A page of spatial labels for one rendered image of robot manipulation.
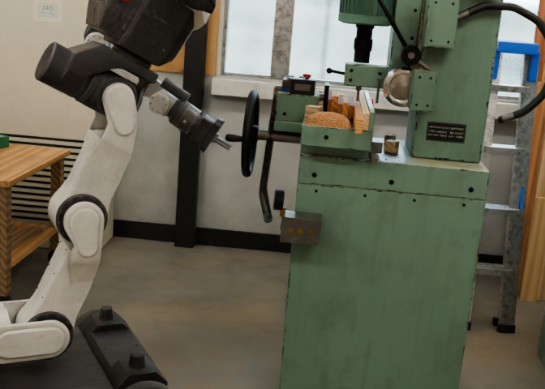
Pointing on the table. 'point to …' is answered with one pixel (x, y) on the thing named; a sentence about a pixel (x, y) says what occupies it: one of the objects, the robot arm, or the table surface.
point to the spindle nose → (362, 44)
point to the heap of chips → (328, 120)
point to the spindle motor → (369, 5)
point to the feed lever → (408, 55)
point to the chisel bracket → (363, 74)
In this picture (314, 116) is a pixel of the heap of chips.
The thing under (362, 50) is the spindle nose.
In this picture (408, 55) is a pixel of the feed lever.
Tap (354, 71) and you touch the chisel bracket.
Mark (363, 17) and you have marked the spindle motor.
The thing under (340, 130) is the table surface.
